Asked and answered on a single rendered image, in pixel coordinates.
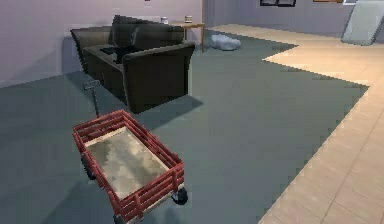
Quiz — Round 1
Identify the black leather sofa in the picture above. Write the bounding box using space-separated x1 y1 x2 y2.
69 14 196 115

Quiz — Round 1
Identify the pale grey floor cushion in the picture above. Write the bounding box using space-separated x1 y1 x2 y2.
209 34 242 52

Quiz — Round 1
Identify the red slatted pull wagon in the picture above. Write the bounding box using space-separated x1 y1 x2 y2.
72 79 189 224

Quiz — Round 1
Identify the wooden side table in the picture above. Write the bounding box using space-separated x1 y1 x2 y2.
169 21 207 54

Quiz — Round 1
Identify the black laptop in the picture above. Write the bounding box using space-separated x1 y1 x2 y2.
99 44 134 65

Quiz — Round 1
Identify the grey leaning panel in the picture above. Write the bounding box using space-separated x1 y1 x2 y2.
340 0 384 47

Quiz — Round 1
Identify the black framed wall picture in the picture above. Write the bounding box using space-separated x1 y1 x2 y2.
259 0 297 8

